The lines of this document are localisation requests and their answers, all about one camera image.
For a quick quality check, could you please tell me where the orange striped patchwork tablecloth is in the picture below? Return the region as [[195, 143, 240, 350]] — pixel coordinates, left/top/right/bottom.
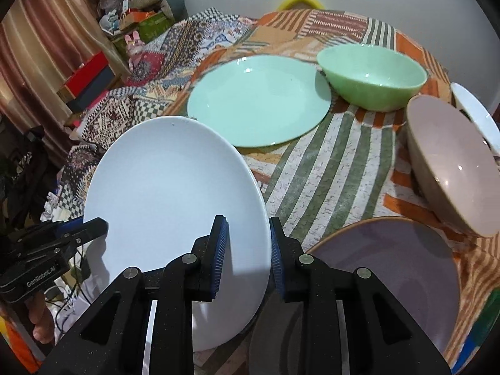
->
[[168, 8, 500, 368]]

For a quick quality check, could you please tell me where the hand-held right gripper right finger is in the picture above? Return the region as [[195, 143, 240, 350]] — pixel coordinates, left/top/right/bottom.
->
[[269, 216, 454, 375]]

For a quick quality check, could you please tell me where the red box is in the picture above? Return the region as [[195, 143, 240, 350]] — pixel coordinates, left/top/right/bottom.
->
[[62, 52, 110, 100]]

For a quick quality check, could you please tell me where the checkered patterned blanket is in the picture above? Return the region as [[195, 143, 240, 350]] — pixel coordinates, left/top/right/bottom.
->
[[45, 7, 258, 219]]

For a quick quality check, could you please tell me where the striped brown curtain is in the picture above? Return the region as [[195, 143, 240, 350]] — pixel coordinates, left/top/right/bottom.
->
[[0, 0, 129, 153]]

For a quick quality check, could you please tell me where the pink rabbit toy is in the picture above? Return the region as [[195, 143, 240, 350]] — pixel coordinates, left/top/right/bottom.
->
[[124, 30, 146, 69]]

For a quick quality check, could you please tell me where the white patterned bowl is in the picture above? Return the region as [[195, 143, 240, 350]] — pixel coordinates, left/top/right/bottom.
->
[[450, 82, 500, 157]]

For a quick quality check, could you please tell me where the black bag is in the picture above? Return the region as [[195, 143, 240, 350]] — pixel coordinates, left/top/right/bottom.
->
[[0, 125, 75, 227]]

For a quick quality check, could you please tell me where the white plate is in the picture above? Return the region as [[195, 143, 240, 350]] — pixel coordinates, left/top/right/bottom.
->
[[83, 116, 272, 352]]

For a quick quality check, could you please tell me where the person's left hand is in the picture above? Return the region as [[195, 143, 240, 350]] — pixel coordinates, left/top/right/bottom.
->
[[29, 292, 54, 343]]

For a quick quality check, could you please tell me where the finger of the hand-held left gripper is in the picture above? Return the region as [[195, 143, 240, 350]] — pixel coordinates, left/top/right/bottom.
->
[[51, 217, 109, 256]]

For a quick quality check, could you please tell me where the pink bowl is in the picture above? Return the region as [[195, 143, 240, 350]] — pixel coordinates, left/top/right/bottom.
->
[[405, 94, 500, 238]]

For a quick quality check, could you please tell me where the green box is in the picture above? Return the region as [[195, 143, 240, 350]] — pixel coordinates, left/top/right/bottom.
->
[[111, 11, 174, 57]]

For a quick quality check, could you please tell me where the dark blue box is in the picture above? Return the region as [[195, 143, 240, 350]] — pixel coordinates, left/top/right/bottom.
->
[[66, 66, 118, 113]]

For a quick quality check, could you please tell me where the purple plate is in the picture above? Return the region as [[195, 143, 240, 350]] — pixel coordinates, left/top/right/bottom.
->
[[249, 217, 461, 375]]

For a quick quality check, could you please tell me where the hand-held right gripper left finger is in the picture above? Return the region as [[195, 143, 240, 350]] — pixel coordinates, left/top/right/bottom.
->
[[37, 215, 229, 375]]

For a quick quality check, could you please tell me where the green bowl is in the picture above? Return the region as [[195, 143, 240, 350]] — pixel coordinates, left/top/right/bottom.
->
[[316, 44, 427, 111]]

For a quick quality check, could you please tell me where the green plate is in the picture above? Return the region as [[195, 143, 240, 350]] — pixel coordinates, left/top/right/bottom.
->
[[187, 55, 332, 149]]

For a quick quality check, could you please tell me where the orange box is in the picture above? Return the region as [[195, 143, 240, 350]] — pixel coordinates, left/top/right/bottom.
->
[[119, 10, 157, 30]]

